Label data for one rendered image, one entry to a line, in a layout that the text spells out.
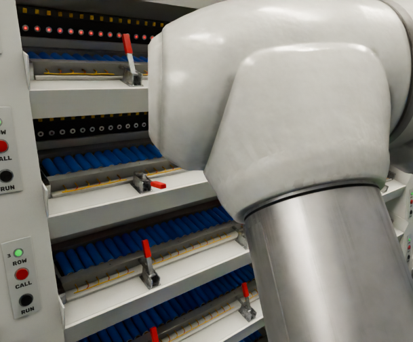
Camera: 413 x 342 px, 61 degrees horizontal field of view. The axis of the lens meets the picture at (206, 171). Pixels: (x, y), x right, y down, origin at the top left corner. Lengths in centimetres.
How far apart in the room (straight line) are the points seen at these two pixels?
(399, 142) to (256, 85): 16
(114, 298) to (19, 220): 24
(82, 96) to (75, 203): 18
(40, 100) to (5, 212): 17
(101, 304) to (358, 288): 55
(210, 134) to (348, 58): 11
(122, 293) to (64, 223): 19
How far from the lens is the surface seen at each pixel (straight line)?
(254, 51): 24
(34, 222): 60
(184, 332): 90
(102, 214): 64
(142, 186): 66
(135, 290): 74
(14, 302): 64
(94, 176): 68
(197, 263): 81
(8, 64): 59
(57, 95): 60
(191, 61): 24
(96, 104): 63
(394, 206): 162
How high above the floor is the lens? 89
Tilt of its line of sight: 11 degrees down
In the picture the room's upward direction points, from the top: 3 degrees counter-clockwise
